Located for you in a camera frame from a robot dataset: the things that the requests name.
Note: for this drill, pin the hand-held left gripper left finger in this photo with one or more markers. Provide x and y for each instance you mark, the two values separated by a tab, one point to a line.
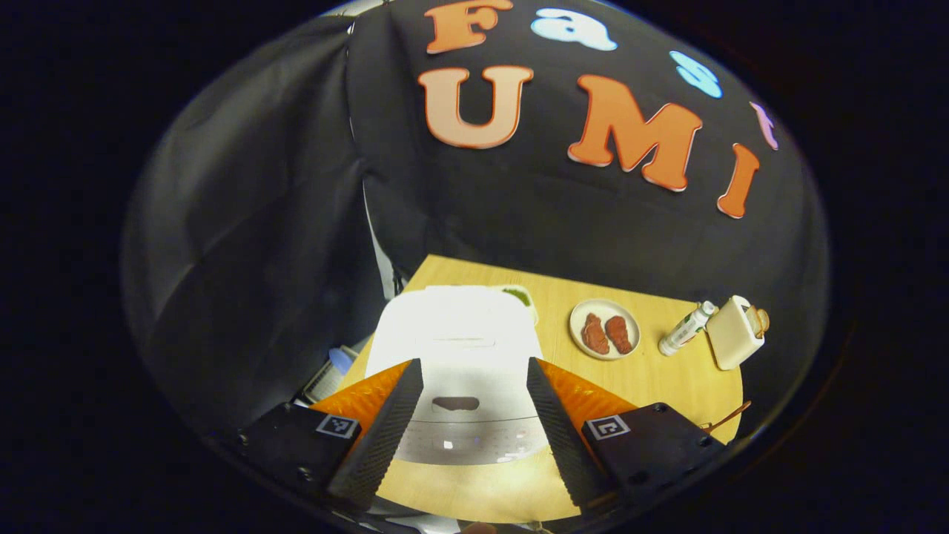
378	445

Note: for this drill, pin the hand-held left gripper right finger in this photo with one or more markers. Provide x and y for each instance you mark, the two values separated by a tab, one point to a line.
567	445

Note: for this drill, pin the white rice cooker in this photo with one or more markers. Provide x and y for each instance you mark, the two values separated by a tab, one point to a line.
460	348

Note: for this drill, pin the cream chopstick holder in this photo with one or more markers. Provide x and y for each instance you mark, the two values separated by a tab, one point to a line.
730	337

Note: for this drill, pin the blue round object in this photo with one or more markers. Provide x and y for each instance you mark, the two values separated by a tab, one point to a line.
341	360

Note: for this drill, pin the red meat piece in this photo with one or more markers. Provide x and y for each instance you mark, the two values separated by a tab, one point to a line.
619	334
594	334

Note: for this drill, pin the white round plate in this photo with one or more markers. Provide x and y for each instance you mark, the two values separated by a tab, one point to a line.
604	305

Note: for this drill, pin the small dish green contents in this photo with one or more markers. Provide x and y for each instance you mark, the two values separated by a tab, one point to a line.
521	297

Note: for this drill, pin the white bottle green label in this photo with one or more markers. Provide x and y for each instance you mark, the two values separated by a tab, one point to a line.
686	330

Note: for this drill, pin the thin brown wooden stick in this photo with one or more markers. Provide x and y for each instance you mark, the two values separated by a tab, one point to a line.
730	415

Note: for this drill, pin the black backdrop cloth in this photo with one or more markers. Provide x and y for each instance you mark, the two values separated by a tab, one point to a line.
519	208

